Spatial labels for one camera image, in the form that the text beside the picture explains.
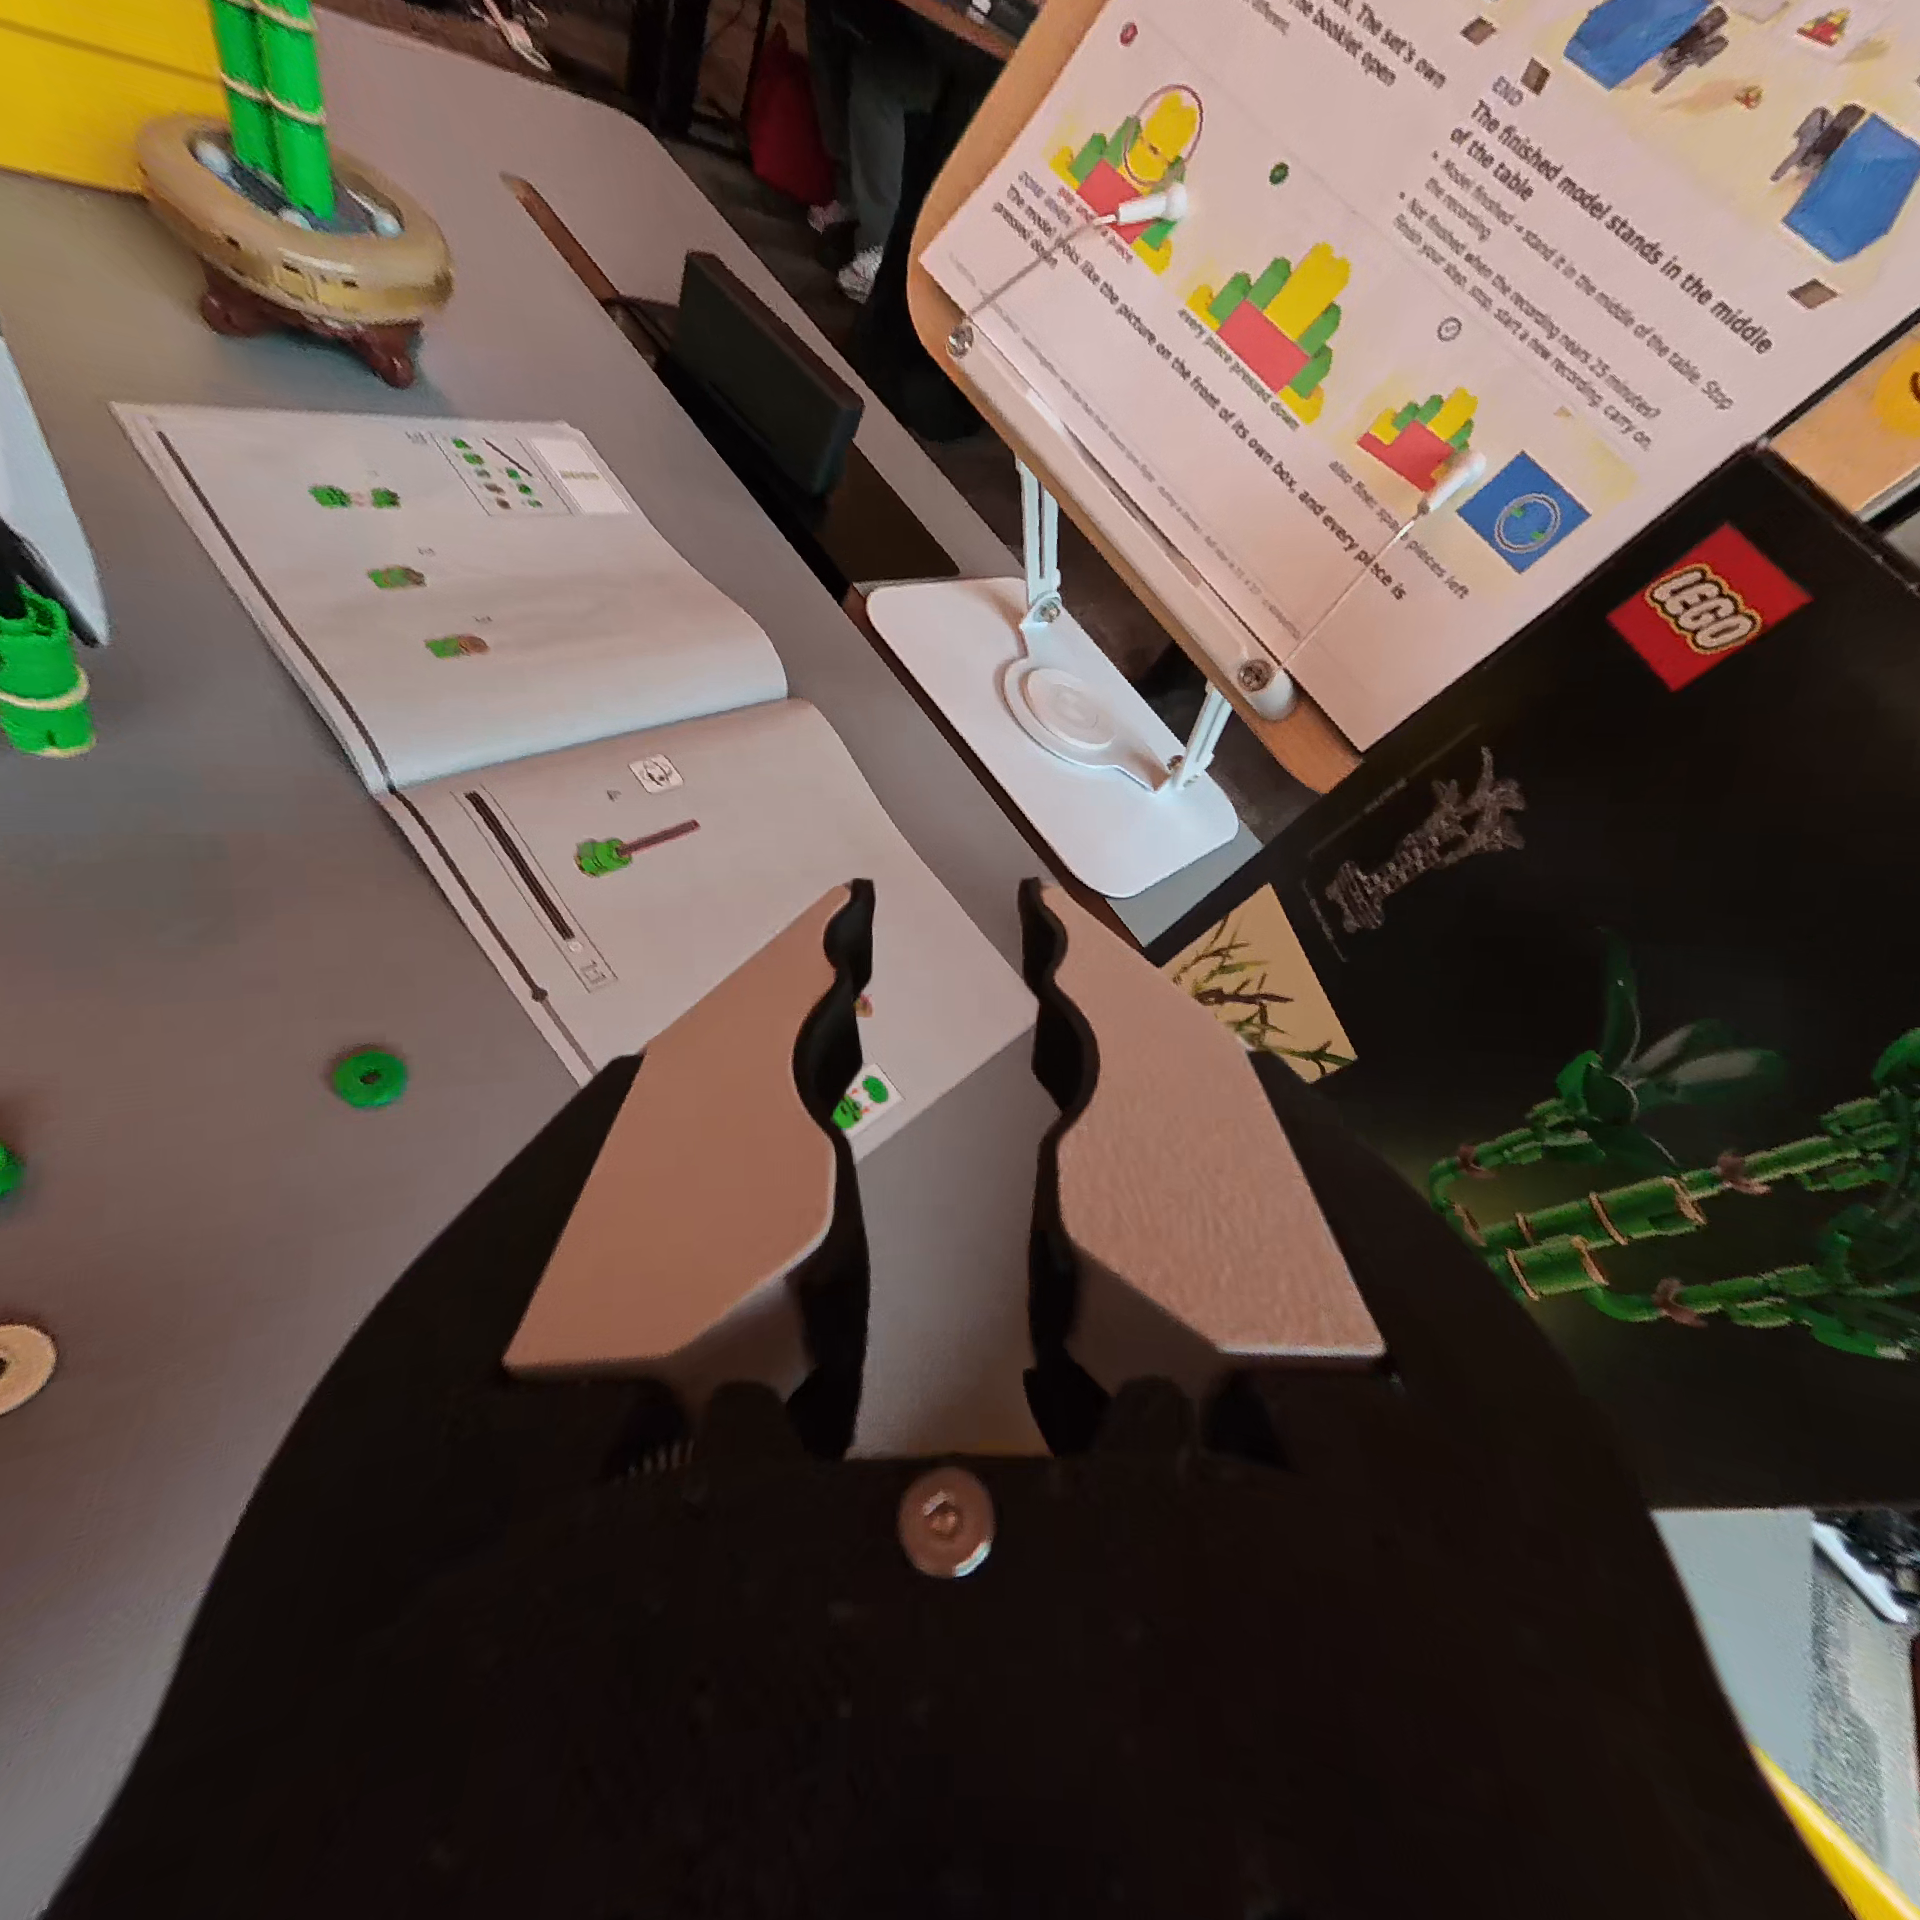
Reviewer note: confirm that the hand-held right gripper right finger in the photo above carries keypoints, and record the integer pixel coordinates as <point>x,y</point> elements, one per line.
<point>1199,1199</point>

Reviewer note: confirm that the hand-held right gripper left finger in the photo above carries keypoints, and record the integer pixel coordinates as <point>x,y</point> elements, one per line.
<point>707,1199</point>

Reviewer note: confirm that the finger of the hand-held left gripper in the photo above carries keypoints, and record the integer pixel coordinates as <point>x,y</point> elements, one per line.
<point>38,511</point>

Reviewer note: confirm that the green bamboo segment black axle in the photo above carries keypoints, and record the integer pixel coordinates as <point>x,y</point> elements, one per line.
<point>38,674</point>

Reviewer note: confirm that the white building instruction booklet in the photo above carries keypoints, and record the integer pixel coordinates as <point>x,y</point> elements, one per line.
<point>495,597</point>

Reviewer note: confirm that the grey desk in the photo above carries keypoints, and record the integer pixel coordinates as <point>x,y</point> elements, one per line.
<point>225,899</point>

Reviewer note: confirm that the green round plate brick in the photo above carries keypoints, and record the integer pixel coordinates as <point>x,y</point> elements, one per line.
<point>371,1079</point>

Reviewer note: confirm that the tan brick bamboo pot model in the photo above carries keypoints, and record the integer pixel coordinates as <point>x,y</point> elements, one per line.
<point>302,257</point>

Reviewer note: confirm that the black bamboo set box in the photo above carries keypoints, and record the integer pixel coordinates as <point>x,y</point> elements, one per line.
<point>1499,973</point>

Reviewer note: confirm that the yellow plastic bin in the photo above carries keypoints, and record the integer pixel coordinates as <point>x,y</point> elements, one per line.
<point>1859,1860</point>
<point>75,89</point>

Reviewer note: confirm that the white tray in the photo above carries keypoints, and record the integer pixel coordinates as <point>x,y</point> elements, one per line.
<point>1078,747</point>

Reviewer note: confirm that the tan round tile brick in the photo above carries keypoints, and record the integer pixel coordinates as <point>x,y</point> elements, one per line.
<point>21,1370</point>

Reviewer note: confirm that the black electronic box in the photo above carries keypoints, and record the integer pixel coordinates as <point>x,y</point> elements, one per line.
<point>765,375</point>

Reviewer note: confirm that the printed instruction sheet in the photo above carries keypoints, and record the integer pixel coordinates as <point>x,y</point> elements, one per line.
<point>1350,375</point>

